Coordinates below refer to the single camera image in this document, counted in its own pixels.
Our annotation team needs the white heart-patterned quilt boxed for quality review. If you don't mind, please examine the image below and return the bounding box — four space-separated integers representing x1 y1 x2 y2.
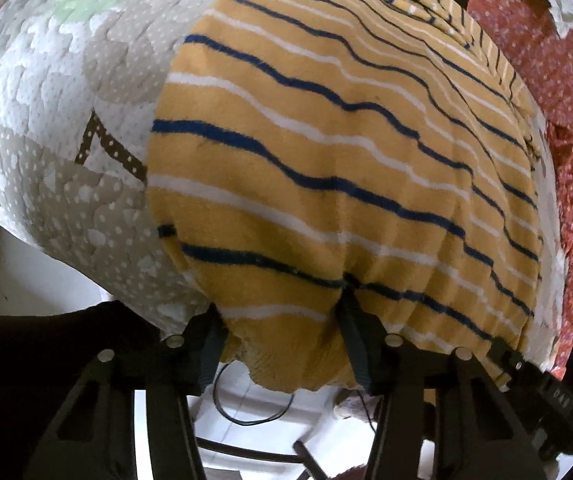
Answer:
0 0 562 370

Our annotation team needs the black cable on floor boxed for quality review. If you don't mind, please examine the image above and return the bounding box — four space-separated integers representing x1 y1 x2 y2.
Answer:
211 360 296 428

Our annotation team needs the yellow striped knit garment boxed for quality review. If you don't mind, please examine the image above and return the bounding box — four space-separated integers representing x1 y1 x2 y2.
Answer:
148 0 543 393

